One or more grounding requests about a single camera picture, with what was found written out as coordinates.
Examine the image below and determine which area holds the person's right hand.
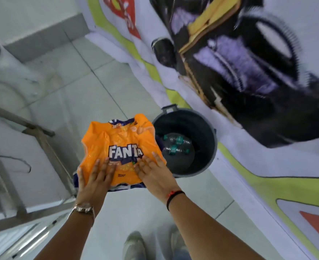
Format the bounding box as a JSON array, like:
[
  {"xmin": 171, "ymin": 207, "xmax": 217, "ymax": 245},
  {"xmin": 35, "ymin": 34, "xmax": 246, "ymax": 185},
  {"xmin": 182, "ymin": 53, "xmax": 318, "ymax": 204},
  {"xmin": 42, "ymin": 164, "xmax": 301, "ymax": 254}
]
[{"xmin": 134, "ymin": 151, "xmax": 182, "ymax": 204}]

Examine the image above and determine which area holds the person's left hand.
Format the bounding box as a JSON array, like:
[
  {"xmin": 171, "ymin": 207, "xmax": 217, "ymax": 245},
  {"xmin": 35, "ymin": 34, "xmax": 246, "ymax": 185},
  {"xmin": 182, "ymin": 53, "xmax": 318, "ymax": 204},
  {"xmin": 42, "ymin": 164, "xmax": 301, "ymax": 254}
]
[{"xmin": 76, "ymin": 157, "xmax": 120, "ymax": 209}]

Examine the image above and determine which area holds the orange plastic wrapper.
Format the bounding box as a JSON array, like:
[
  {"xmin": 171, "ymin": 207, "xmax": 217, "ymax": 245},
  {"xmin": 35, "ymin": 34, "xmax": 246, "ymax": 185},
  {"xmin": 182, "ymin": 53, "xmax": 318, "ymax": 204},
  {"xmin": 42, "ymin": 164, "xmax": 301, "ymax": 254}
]
[{"xmin": 73, "ymin": 114, "xmax": 167, "ymax": 191}]

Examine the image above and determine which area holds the person's left forearm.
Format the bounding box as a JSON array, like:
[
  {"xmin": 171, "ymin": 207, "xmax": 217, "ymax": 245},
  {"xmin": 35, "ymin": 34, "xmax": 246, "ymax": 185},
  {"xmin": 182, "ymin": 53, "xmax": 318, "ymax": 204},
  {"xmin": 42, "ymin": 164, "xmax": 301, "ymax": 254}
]
[{"xmin": 34, "ymin": 208, "xmax": 95, "ymax": 260}]

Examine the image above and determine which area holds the person's right forearm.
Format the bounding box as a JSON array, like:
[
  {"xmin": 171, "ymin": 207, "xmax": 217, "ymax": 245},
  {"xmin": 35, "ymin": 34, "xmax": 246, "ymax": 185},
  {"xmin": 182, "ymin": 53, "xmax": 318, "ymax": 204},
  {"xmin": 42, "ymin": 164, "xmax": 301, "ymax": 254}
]
[{"xmin": 167, "ymin": 193, "xmax": 265, "ymax": 260}]

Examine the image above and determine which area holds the silver wristwatch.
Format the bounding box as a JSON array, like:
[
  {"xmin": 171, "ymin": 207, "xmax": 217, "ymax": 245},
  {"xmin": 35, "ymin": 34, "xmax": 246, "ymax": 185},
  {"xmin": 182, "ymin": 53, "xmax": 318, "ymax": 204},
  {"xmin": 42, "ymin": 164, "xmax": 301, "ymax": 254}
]
[{"xmin": 68, "ymin": 203, "xmax": 95, "ymax": 225}]

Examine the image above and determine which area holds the cluster of green-capped plastic bottles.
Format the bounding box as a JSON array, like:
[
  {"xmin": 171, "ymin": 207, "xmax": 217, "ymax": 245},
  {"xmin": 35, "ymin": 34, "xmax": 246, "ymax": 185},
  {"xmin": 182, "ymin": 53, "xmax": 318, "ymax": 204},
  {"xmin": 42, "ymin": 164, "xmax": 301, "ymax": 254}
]
[{"xmin": 159, "ymin": 133, "xmax": 196, "ymax": 174}]

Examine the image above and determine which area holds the black wrist band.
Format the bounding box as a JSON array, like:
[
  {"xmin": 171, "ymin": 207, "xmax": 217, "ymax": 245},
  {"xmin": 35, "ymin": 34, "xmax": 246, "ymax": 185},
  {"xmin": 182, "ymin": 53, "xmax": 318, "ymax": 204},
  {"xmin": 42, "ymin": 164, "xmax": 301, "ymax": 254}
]
[{"xmin": 166, "ymin": 190, "xmax": 185, "ymax": 212}]

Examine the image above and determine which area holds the dark grey plastic bin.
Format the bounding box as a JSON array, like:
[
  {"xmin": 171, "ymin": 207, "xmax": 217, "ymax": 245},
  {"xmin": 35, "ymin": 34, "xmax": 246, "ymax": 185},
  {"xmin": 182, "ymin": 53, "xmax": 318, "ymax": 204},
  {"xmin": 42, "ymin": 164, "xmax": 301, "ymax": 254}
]
[{"xmin": 152, "ymin": 104, "xmax": 218, "ymax": 178}]

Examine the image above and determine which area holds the person's left grey shoe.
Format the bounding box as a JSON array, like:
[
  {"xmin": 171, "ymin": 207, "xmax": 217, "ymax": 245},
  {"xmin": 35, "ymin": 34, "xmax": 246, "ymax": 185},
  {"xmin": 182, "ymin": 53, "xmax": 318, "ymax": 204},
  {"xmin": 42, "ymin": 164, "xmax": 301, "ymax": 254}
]
[{"xmin": 122, "ymin": 231, "xmax": 147, "ymax": 260}]

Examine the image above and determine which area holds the person's grey shoe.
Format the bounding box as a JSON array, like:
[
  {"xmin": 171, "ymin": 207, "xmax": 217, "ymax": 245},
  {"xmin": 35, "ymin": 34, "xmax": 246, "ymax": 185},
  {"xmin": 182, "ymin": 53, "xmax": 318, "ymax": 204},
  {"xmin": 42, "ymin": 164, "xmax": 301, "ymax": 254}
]
[
  {"xmin": 122, "ymin": 231, "xmax": 147, "ymax": 260},
  {"xmin": 168, "ymin": 227, "xmax": 192, "ymax": 260}
]

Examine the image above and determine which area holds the person's right grey shoe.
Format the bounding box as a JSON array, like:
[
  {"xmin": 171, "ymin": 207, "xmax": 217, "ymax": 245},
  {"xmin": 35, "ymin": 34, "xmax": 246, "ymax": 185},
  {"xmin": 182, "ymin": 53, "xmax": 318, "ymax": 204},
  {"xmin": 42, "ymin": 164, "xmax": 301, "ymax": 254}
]
[{"xmin": 168, "ymin": 227, "xmax": 192, "ymax": 260}]

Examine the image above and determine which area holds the large printed banner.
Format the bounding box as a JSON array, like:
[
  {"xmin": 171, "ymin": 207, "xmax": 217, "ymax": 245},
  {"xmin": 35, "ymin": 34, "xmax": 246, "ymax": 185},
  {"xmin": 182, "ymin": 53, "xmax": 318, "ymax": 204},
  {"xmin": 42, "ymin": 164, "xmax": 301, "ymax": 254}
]
[{"xmin": 76, "ymin": 0, "xmax": 319, "ymax": 260}]

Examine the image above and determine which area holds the metal table frame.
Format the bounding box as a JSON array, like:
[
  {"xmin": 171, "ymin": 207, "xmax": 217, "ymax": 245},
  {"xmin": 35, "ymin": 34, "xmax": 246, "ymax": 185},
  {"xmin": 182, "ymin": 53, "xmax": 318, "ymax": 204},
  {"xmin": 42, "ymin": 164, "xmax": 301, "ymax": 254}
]
[{"xmin": 0, "ymin": 101, "xmax": 77, "ymax": 236}]

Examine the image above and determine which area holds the thin black cable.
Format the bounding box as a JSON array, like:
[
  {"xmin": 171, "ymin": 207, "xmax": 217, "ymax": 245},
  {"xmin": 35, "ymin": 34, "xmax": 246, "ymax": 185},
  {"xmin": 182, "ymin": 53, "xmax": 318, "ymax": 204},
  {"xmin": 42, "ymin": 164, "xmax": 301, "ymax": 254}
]
[{"xmin": 0, "ymin": 155, "xmax": 32, "ymax": 174}]

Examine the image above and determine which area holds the white cylinder with black ring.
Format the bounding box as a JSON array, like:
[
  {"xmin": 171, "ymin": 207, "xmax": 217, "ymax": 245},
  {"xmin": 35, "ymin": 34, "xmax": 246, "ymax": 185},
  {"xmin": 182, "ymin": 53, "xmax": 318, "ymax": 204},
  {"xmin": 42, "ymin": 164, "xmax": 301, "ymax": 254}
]
[{"xmin": 0, "ymin": 26, "xmax": 47, "ymax": 106}]

